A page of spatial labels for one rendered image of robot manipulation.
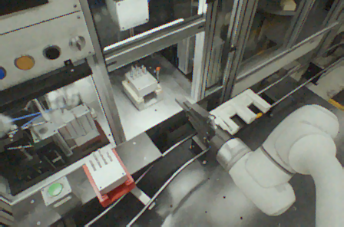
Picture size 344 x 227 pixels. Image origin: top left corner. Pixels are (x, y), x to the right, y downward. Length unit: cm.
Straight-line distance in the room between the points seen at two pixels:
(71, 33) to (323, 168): 60
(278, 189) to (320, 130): 17
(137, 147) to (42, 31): 58
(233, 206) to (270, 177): 54
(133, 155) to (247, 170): 49
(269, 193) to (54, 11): 63
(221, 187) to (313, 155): 67
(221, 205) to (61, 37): 91
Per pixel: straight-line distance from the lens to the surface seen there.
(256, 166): 63
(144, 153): 96
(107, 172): 84
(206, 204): 113
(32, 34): 59
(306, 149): 57
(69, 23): 59
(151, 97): 113
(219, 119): 110
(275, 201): 64
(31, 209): 100
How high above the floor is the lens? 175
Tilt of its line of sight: 50 degrees down
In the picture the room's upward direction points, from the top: straight up
